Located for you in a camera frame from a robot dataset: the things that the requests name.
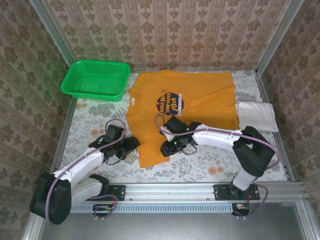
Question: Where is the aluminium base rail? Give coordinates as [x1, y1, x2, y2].
[69, 181, 310, 204]

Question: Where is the aluminium table side rail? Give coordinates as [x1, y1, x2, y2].
[48, 97, 78, 183]
[254, 71, 296, 182]

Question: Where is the white folded t-shirt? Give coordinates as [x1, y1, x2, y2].
[234, 100, 280, 133]

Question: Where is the aluminium frame post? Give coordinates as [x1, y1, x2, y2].
[28, 0, 76, 68]
[254, 0, 305, 74]

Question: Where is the grey slotted cable duct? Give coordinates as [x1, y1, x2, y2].
[69, 202, 235, 214]

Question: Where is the black controller board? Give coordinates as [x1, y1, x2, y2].
[92, 203, 114, 217]
[231, 202, 251, 217]

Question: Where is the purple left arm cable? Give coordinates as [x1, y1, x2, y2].
[46, 118, 119, 225]

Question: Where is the orange printed t-shirt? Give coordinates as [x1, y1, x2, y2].
[124, 69, 240, 169]

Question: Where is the green plastic basket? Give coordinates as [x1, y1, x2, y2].
[60, 59, 132, 103]

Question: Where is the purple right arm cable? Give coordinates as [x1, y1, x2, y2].
[154, 114, 281, 221]

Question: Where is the grey metal panel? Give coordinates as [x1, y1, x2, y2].
[39, 212, 313, 240]

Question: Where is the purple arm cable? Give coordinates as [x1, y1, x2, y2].
[154, 114, 281, 221]
[46, 118, 119, 225]

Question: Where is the floral patterned table cover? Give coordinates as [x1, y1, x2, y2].
[56, 69, 288, 183]

